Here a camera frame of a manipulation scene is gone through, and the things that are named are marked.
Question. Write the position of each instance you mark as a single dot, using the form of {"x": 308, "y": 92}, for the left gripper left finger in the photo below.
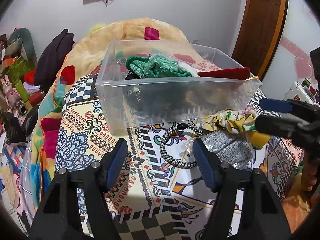
{"x": 58, "y": 214}

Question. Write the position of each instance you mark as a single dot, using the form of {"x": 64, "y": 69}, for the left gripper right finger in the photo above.
{"x": 262, "y": 215}

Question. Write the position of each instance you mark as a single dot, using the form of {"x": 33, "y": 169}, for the yellow fuzzy item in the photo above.
{"x": 96, "y": 27}

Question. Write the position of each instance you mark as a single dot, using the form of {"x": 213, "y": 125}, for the green knitted cloth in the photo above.
{"x": 155, "y": 67}

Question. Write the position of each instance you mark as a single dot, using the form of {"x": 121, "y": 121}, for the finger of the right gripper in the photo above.
{"x": 299, "y": 109}
{"x": 302, "y": 135}

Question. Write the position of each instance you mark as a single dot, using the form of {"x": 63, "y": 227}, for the green bottle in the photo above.
{"x": 22, "y": 91}

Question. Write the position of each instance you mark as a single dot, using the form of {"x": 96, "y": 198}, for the dark purple garment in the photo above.
{"x": 52, "y": 58}

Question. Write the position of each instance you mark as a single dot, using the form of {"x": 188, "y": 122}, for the grey shark plush toy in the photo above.
{"x": 20, "y": 42}

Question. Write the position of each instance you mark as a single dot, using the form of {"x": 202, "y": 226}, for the patterned tile bedsheet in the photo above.
{"x": 152, "y": 199}

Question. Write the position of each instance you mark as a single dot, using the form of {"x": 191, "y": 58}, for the red velvet item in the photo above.
{"x": 231, "y": 73}

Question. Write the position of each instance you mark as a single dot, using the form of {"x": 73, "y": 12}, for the floral yellow scrunchie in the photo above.
{"x": 234, "y": 122}

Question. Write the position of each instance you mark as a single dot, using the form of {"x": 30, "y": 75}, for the red cylinder can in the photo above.
{"x": 36, "y": 98}

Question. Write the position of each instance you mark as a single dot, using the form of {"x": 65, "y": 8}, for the black gold-patterned soft item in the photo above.
{"x": 140, "y": 97}

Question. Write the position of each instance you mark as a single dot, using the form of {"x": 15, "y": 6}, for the green cardboard box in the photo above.
{"x": 19, "y": 68}

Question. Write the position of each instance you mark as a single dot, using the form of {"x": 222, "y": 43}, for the yellow green sponge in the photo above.
{"x": 258, "y": 140}

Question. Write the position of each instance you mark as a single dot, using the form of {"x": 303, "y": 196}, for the white cloth pouch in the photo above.
{"x": 190, "y": 69}

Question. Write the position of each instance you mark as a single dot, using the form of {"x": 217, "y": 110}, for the grey knitted cloth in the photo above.
{"x": 234, "y": 149}

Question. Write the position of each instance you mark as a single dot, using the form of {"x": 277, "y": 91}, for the beige fleece blanket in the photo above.
{"x": 83, "y": 58}

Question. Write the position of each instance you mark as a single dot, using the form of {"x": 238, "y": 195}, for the brown wooden door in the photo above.
{"x": 259, "y": 36}

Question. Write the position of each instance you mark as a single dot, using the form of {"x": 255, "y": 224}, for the white wardrobe sliding door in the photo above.
{"x": 292, "y": 62}

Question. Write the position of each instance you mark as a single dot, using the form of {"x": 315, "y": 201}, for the pink rabbit figure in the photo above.
{"x": 10, "y": 92}

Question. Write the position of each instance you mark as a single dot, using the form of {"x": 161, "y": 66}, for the clear plastic storage box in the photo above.
{"x": 175, "y": 98}

